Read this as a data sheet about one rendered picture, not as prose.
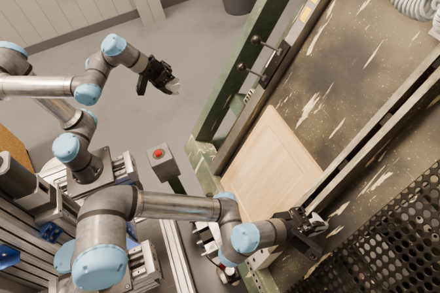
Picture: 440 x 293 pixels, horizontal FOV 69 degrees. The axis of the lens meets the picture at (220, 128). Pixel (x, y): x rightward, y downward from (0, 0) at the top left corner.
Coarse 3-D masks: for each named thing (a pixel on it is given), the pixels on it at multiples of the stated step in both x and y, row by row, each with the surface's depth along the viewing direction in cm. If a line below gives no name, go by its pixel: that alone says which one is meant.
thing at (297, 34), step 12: (324, 0) 109; (312, 12) 111; (300, 24) 115; (312, 24) 114; (288, 36) 119; (300, 36) 116; (288, 60) 122; (276, 72) 124; (252, 96) 135; (264, 96) 132; (252, 108) 135; (240, 120) 142; (252, 120) 140; (240, 132) 142; (228, 144) 149; (216, 156) 156; (228, 156) 152; (216, 168) 156
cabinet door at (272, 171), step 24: (264, 120) 132; (264, 144) 132; (288, 144) 121; (240, 168) 144; (264, 168) 132; (288, 168) 121; (312, 168) 111; (240, 192) 144; (264, 192) 131; (288, 192) 120; (264, 216) 131
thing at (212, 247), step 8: (200, 224) 158; (208, 224) 160; (216, 224) 160; (192, 232) 160; (200, 232) 159; (208, 232) 155; (216, 232) 157; (200, 240) 157; (208, 240) 154; (216, 240) 155; (200, 248) 169; (208, 248) 151; (216, 248) 150; (216, 256) 156; (216, 264) 161; (224, 272) 144; (232, 272) 140; (224, 280) 144; (232, 280) 143
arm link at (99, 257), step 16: (80, 224) 76; (96, 224) 74; (112, 224) 76; (80, 240) 73; (96, 240) 72; (112, 240) 73; (80, 256) 70; (96, 256) 70; (112, 256) 71; (80, 272) 69; (96, 272) 70; (112, 272) 71; (64, 288) 97; (80, 288) 83; (96, 288) 75
